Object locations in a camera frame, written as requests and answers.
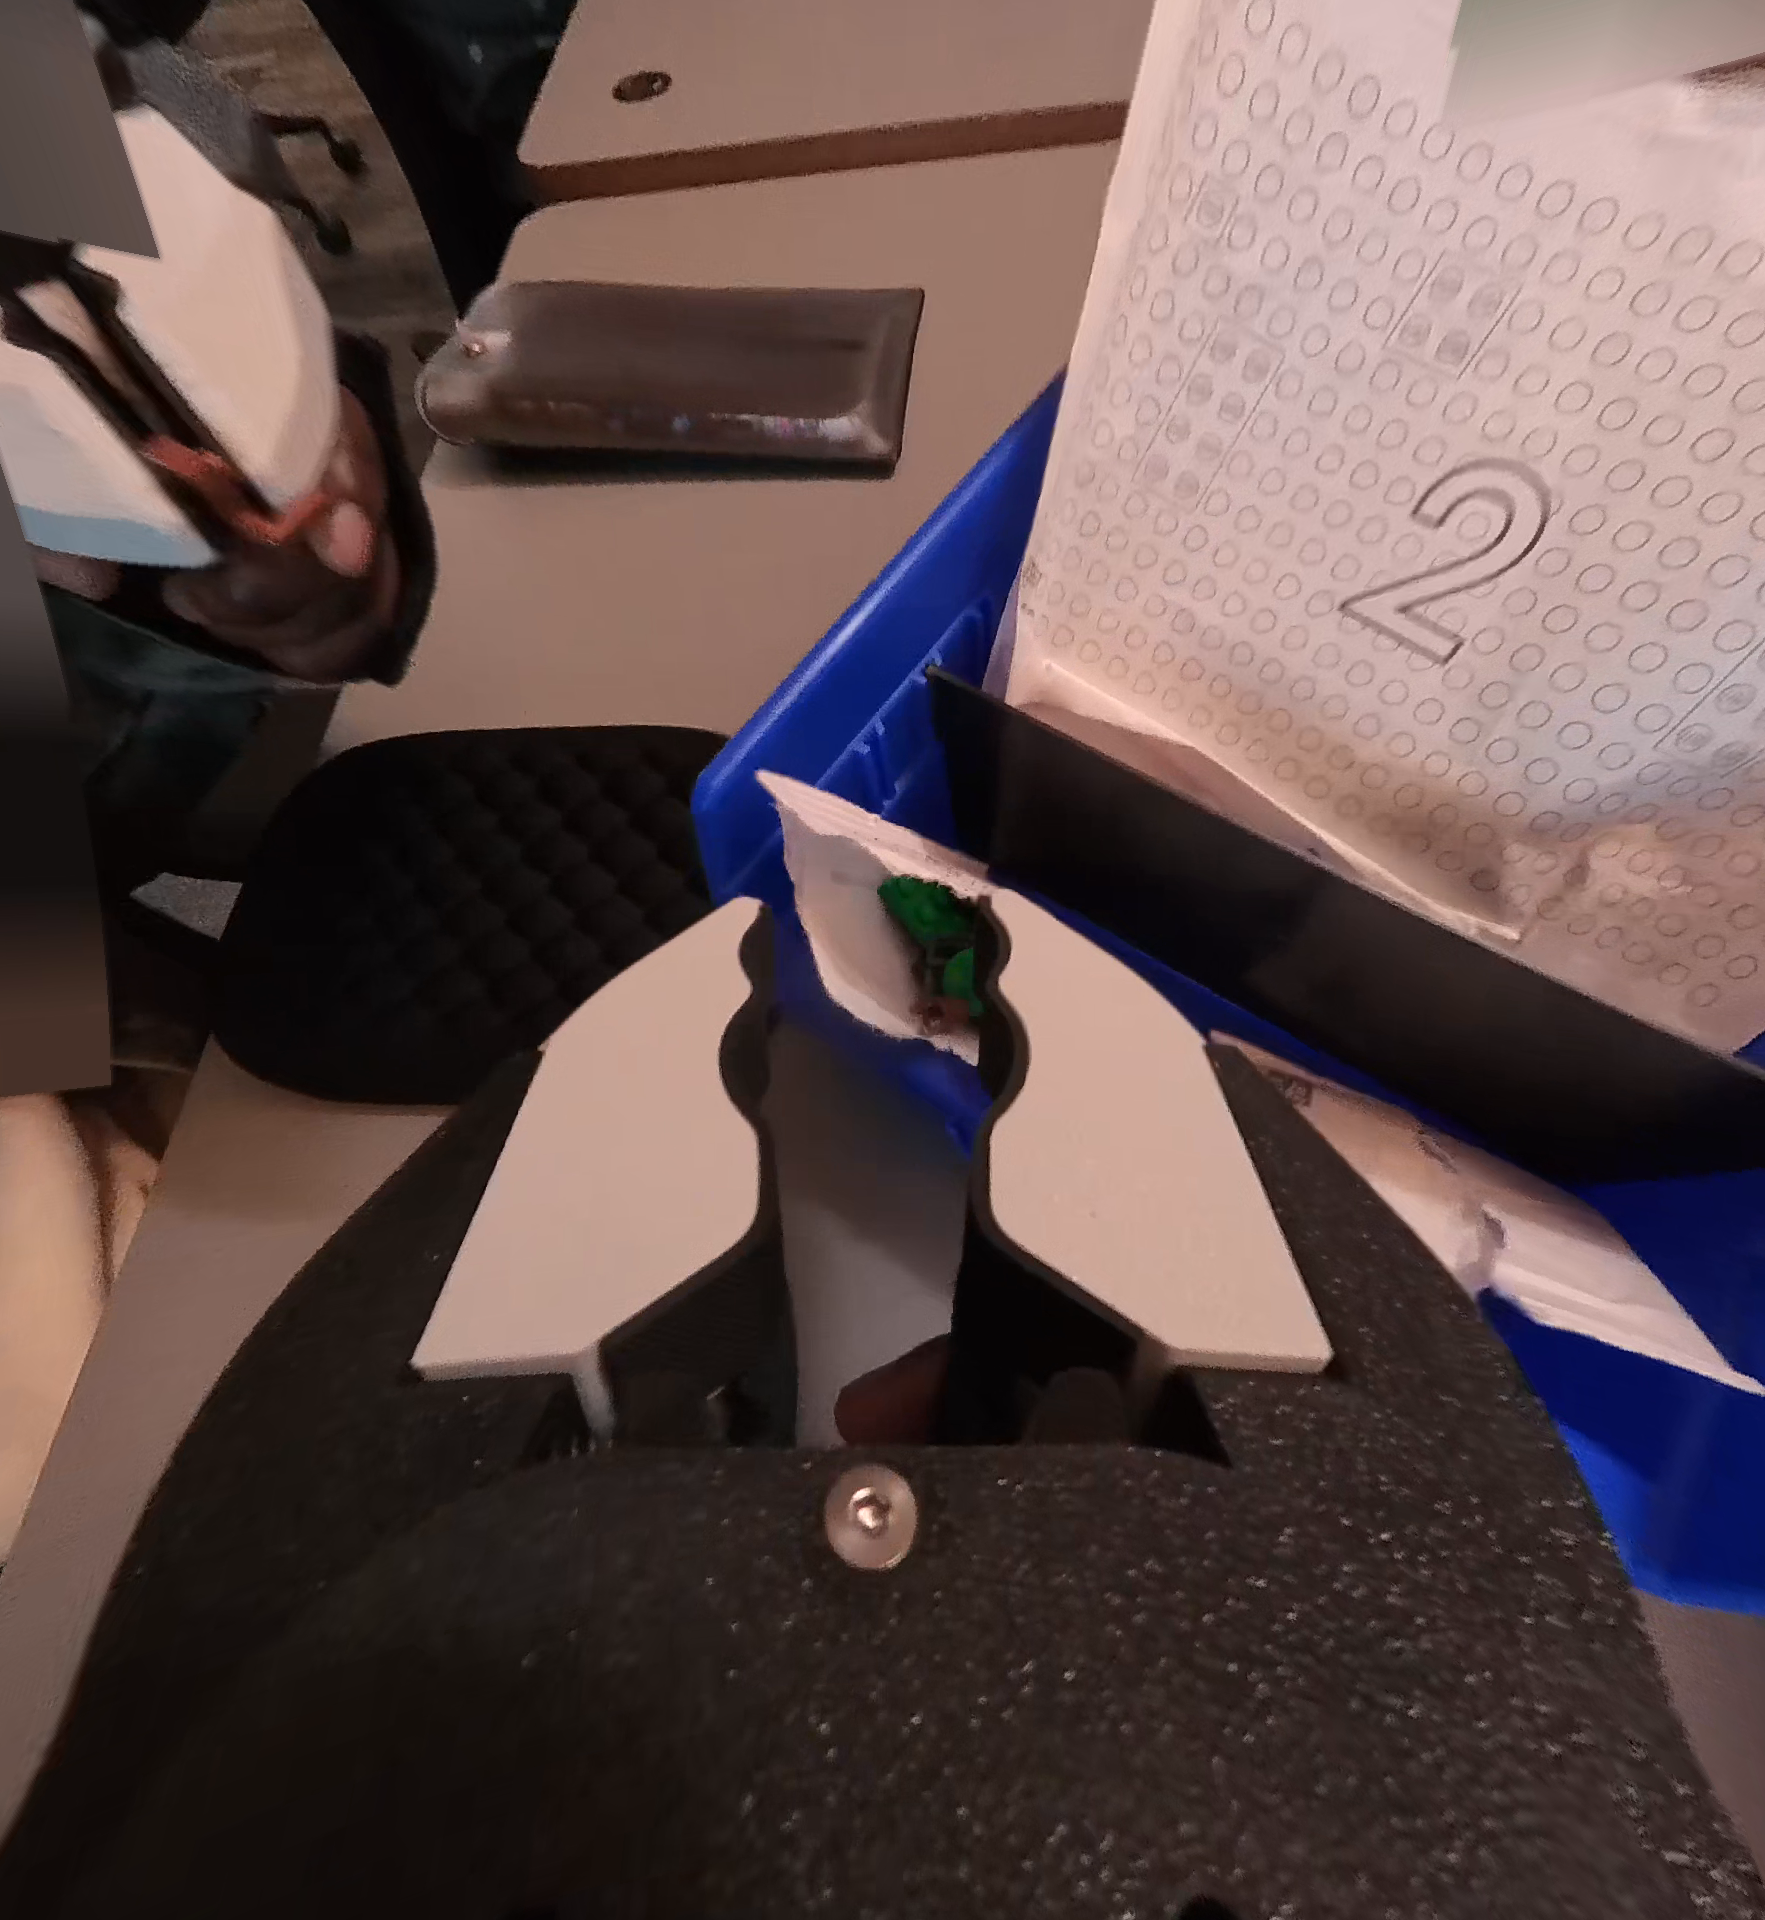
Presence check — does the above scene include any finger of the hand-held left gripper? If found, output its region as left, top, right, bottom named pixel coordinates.
left=77, top=112, right=342, bottom=514
left=0, top=212, right=218, bottom=572

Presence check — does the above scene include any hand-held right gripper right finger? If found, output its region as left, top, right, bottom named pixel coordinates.
left=953, top=897, right=1335, bottom=1377

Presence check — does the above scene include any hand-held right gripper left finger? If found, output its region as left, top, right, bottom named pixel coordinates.
left=408, top=897, right=794, bottom=1437

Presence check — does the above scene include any torn white paper bag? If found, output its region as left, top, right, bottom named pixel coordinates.
left=757, top=776, right=1765, bottom=1397

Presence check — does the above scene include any pile of small lego pieces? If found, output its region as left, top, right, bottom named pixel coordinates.
left=879, top=872, right=990, bottom=1037

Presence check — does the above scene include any blue plastic bin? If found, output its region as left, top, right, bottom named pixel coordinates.
left=690, top=363, right=1765, bottom=1628

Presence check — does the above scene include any person's left hand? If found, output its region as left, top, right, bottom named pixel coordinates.
left=160, top=396, right=408, bottom=687

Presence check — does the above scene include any black bin divider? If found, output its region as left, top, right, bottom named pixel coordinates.
left=923, top=664, right=1765, bottom=1182

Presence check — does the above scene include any black mesh chair seat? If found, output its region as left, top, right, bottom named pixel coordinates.
left=214, top=722, right=734, bottom=1113

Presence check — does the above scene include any dark leather wallet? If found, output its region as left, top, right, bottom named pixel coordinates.
left=419, top=281, right=923, bottom=478

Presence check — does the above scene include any person's beige shirt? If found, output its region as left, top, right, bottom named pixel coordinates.
left=0, top=1095, right=152, bottom=1581

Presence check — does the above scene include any white dotted paper bag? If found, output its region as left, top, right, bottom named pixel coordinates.
left=1016, top=0, right=1765, bottom=1052

